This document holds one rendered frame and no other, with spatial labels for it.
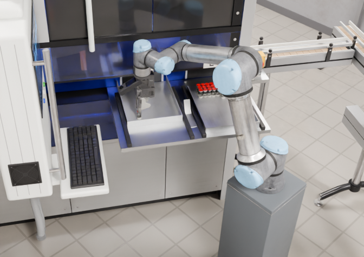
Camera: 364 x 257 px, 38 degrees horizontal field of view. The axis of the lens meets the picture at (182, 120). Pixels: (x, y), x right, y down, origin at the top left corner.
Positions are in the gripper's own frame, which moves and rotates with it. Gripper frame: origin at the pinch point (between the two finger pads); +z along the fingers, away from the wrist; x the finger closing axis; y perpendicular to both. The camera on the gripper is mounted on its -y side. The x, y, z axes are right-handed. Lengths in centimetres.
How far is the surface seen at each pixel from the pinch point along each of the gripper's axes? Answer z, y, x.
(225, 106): 5.2, 43.3, 1.5
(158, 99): 5.3, 12.5, 13.2
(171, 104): 5.3, 17.8, 7.6
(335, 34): 4, 130, 57
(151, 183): 70, 11, 20
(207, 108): 5.2, 34.2, 1.4
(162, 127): 5.4, 9.9, -8.1
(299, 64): 6, 96, 32
